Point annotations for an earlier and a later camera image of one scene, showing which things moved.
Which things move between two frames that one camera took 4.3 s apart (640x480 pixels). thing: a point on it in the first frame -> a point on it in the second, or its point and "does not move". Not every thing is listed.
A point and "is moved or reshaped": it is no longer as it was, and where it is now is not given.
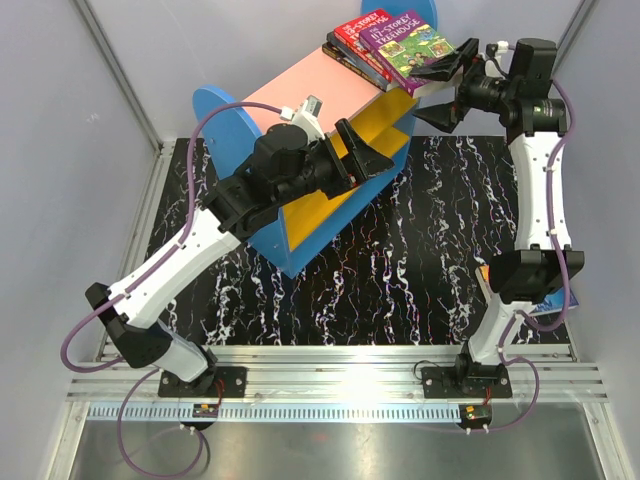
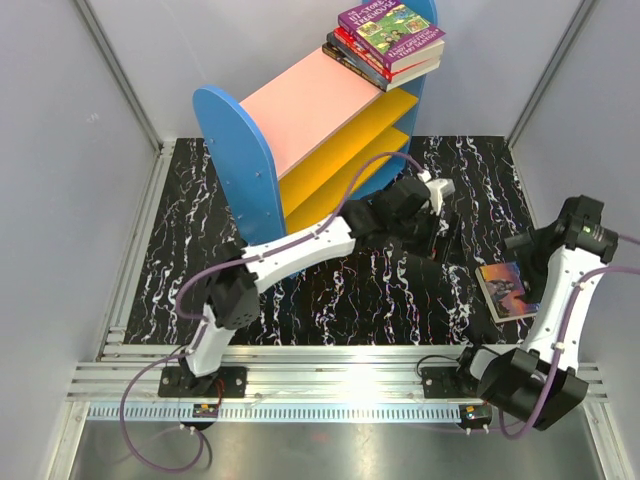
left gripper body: x=333 y=175 -> x=439 y=247
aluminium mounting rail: x=540 y=373 does not move
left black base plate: x=229 y=381 does not move
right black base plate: x=469 y=382 does not move
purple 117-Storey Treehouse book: x=401 y=44 is moved or reshaped
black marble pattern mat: x=414 y=284 does not move
